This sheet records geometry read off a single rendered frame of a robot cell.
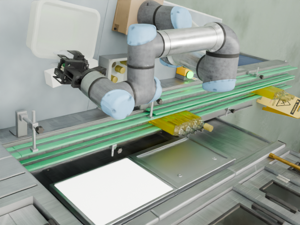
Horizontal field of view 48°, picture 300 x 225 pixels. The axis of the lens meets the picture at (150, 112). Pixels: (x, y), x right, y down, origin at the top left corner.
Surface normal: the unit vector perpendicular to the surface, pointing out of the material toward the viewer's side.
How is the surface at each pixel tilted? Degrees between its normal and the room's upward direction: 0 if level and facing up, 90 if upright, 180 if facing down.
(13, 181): 90
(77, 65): 8
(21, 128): 0
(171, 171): 90
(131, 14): 4
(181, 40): 18
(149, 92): 4
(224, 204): 90
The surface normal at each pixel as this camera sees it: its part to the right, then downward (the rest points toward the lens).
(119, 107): 0.66, 0.48
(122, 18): -0.68, 0.04
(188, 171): 0.12, -0.92
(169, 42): 0.69, 0.04
